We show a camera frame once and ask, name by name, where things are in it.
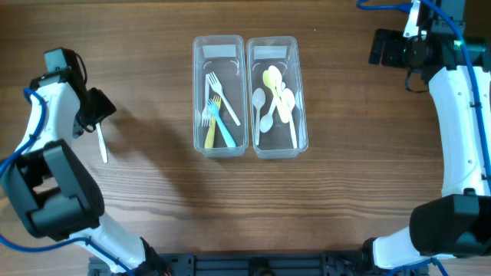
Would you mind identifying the light blue plastic fork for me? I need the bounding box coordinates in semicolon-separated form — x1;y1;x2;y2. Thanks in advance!
207;99;236;147

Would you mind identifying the clear plastic container right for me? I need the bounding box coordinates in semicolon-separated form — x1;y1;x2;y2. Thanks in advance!
247;36;308;159

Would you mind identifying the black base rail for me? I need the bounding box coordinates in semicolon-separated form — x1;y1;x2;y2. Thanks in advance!
87;247;429;276

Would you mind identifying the yellow plastic spoon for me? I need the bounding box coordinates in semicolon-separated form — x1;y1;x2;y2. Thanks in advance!
263;66;291;123

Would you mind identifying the left blue cable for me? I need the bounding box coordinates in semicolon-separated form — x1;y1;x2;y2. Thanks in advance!
0;87;135;276

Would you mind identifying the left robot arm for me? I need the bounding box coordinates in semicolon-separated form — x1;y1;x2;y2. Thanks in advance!
1;48;172;275

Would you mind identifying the right blue cable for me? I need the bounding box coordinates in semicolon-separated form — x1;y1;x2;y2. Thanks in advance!
356;0;491;276

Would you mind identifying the clear plastic container left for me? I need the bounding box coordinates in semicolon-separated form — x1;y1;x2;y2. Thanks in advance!
193;35;249;157

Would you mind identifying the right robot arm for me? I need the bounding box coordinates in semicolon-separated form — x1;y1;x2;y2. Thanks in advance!
358;0;490;275

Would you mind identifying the yellow plastic fork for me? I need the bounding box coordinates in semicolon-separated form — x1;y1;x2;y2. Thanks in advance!
204;96;221;149

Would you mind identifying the white plastic fork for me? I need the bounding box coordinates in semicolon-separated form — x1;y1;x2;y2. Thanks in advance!
95;123;108;163
208;71;241;126

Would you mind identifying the clear plastic container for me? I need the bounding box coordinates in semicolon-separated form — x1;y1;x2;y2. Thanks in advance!
247;36;308;159
193;35;249;157

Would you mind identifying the white plastic spoon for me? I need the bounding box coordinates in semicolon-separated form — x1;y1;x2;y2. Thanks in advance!
252;87;265;146
266;65;285;115
282;88;298;149
259;100;276;133

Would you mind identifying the white fork tines down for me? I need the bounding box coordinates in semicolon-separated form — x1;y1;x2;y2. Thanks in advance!
201;74;211;127

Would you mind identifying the blue cable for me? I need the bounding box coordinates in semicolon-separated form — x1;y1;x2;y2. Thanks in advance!
356;0;491;276
0;87;135;276

